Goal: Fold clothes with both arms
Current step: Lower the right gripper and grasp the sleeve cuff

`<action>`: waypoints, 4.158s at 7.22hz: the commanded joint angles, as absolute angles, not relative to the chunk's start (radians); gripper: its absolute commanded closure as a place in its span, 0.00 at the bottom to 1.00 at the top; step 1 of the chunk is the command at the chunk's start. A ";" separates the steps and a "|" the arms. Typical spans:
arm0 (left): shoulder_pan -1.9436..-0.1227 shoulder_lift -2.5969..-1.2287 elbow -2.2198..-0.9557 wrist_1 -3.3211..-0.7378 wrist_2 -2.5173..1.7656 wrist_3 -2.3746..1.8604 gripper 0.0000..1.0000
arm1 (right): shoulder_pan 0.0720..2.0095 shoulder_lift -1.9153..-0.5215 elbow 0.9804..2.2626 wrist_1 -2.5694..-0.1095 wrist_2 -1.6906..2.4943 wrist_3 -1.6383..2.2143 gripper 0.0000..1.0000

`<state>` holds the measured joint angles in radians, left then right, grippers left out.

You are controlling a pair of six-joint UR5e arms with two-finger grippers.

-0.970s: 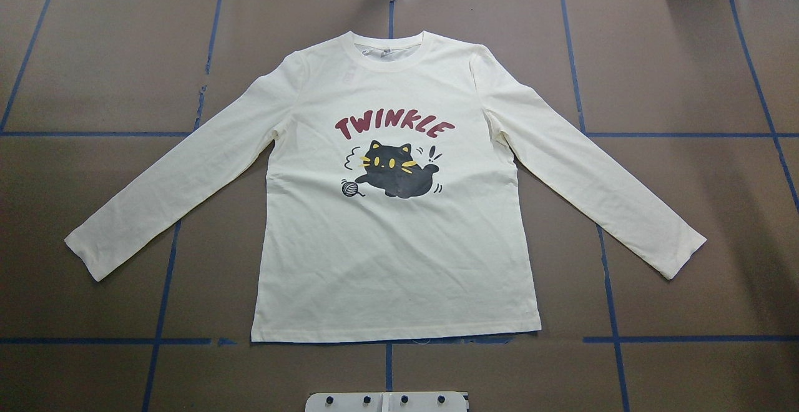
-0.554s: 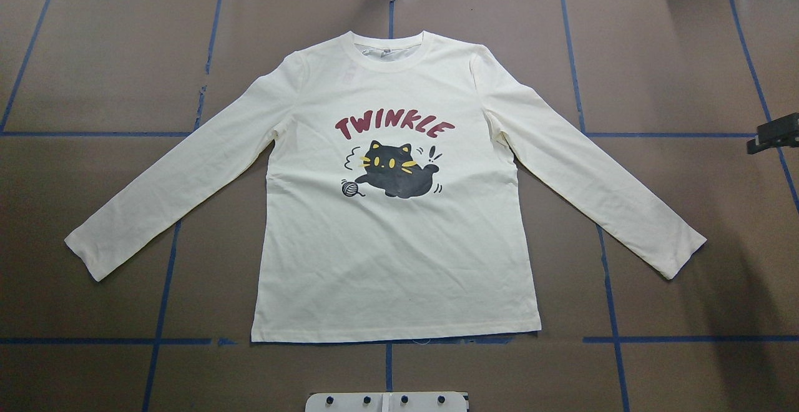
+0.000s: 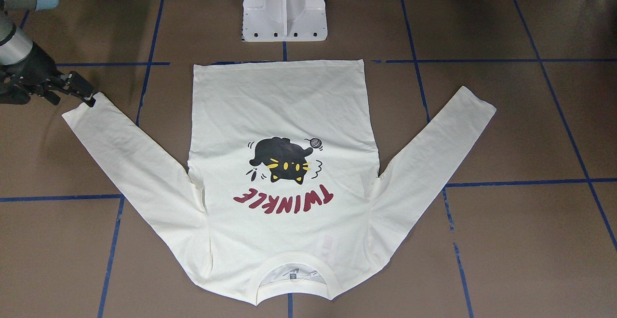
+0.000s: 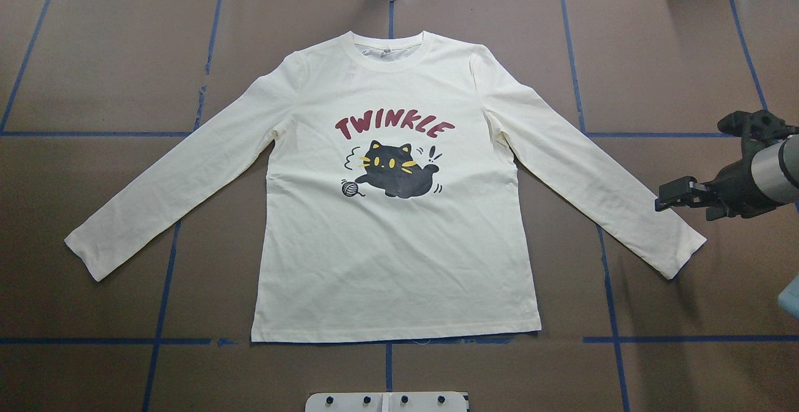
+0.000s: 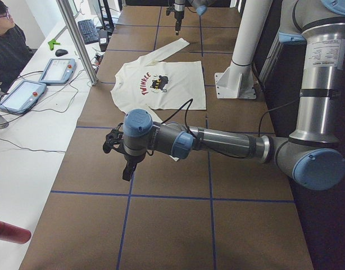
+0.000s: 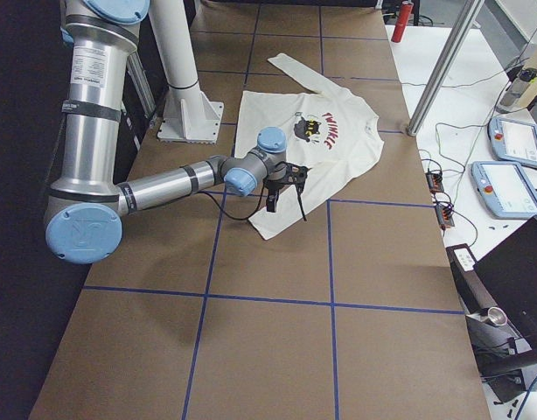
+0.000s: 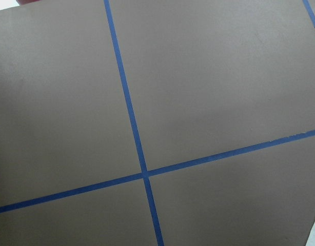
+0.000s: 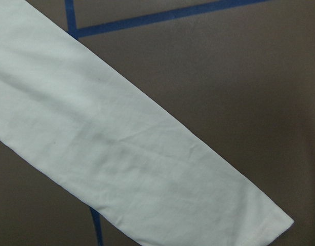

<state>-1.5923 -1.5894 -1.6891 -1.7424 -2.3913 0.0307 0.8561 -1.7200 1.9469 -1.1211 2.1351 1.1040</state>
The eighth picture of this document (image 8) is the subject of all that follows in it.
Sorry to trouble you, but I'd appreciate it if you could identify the cream long-sleeve cat shirt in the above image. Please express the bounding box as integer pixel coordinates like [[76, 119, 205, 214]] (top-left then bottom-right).
[[0, 1, 293, 245]]

